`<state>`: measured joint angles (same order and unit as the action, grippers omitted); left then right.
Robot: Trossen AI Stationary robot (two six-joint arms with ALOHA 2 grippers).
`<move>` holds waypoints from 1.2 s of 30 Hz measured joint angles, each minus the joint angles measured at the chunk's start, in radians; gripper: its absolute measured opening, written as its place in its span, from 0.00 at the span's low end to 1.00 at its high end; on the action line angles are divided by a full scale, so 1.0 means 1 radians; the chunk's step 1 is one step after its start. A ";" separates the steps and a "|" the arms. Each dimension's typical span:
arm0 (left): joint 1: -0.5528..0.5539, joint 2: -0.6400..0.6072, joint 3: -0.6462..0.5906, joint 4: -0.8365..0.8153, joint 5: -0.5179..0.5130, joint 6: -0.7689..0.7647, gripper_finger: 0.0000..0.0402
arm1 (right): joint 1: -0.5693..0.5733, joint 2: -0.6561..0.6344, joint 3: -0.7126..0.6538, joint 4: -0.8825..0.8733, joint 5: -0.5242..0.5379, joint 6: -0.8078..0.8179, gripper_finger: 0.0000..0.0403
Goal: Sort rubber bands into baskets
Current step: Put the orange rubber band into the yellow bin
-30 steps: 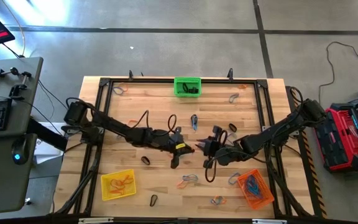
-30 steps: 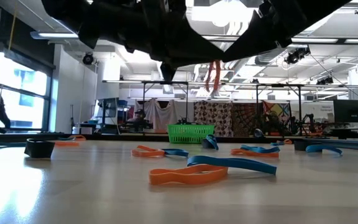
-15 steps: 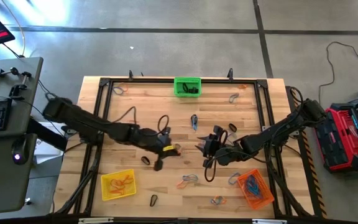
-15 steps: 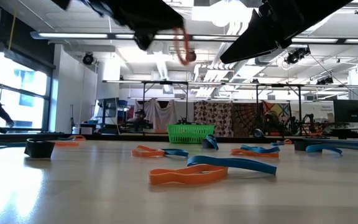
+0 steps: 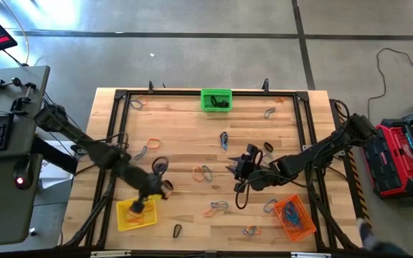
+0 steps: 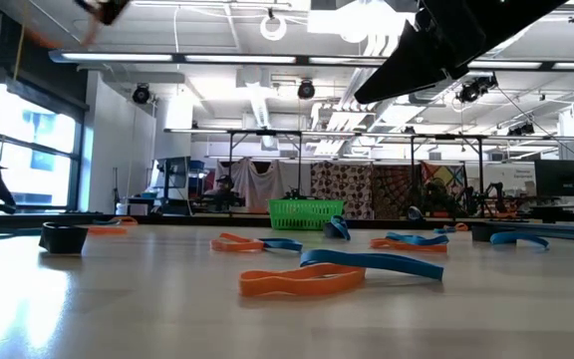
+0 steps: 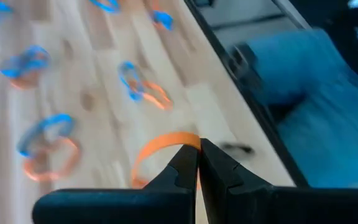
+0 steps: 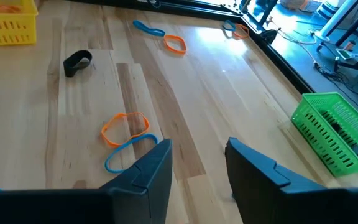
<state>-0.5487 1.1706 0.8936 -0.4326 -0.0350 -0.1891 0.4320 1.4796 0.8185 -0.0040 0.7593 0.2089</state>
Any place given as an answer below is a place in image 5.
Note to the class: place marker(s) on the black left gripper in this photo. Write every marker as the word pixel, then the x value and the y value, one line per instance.
pixel 151 186

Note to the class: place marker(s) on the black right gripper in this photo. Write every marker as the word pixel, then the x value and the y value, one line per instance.
pixel 251 168

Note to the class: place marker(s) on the small orange rubber band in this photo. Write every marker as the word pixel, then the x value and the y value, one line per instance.
pixel 135 216
pixel 167 194

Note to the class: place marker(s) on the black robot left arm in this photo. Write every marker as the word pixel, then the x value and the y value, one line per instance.
pixel 102 156

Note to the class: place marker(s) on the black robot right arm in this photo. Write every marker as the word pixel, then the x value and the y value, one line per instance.
pixel 310 156

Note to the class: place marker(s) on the yellow plastic basket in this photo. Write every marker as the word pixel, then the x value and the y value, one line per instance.
pixel 123 222

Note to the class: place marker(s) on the green plastic basket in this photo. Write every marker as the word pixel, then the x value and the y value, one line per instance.
pixel 206 95

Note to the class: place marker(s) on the orange plastic basket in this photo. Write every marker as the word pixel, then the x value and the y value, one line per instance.
pixel 305 229

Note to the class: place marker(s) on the black computer mouse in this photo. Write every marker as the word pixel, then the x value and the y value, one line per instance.
pixel 22 173

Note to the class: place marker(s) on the grey desk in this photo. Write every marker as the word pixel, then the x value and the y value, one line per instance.
pixel 13 200

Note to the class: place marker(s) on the black yellow hazard tape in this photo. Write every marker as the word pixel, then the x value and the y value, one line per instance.
pixel 362 193

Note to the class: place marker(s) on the person's foot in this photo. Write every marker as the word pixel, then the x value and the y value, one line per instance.
pixel 375 240

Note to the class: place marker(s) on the red and black tool case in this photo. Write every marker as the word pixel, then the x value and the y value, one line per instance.
pixel 396 161

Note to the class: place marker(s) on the silver metal bracket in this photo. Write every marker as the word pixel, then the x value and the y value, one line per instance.
pixel 109 253
pixel 310 255

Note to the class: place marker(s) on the black aluminium table frame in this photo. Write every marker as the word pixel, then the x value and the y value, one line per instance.
pixel 178 92

